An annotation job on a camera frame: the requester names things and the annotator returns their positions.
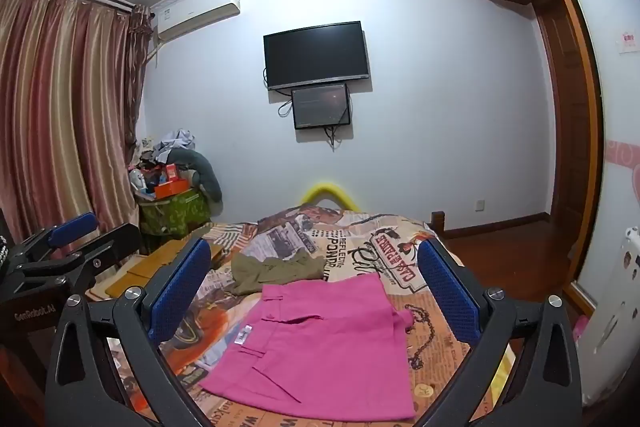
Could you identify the black wall television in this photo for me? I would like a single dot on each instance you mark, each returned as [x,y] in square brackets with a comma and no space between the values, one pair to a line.
[315,54]

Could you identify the green storage box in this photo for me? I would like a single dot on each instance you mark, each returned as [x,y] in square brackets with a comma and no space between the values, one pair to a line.
[175,214]

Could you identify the pile of clothes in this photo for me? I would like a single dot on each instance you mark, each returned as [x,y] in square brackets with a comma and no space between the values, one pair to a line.
[170,144]

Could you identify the white air conditioner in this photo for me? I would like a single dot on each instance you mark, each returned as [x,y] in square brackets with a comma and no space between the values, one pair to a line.
[195,14]

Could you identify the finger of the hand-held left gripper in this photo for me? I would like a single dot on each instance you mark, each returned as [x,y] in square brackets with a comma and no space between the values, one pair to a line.
[107,247]
[75,227]

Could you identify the light wooden board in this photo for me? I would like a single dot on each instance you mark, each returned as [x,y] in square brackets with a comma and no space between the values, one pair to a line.
[145,267]

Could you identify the olive green pants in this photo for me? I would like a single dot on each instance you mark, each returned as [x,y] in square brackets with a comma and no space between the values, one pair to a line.
[270,274]

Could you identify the wooden bedpost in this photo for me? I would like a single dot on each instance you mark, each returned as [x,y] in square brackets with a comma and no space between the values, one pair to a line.
[438,224]

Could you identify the newspaper print blanket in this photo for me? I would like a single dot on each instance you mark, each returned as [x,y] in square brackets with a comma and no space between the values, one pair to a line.
[380,247]

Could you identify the grey plush pillow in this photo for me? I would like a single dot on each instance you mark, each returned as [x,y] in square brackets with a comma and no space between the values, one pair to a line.
[207,174]

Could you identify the white plastic appliance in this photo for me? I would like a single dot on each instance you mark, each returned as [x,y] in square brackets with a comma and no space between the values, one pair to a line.
[610,317]

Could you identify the white sliding wardrobe door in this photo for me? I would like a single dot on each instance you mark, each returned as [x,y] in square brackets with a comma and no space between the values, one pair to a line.
[600,7]

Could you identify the yellow cushion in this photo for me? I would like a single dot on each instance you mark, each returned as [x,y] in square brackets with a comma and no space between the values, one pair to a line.
[327,191]

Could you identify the pink pants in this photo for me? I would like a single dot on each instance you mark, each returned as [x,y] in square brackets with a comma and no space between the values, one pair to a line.
[310,347]

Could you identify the striped brown curtain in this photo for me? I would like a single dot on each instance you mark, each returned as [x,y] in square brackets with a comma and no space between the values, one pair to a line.
[65,107]

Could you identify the wooden door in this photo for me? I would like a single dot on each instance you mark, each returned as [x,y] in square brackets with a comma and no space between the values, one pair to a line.
[560,107]

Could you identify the orange box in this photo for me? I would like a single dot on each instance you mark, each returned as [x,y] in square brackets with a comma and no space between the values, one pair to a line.
[170,190]

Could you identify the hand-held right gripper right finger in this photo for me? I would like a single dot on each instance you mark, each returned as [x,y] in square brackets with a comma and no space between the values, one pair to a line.
[445,292]

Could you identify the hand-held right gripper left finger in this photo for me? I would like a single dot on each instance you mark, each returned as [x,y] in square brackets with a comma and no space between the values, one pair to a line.
[180,292]

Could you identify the white wall socket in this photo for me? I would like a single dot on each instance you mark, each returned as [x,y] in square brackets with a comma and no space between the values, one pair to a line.
[479,206]

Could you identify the small black monitor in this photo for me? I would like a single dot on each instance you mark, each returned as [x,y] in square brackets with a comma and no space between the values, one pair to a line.
[320,107]

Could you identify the red and white sticker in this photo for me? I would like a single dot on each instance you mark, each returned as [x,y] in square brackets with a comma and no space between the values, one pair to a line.
[627,43]

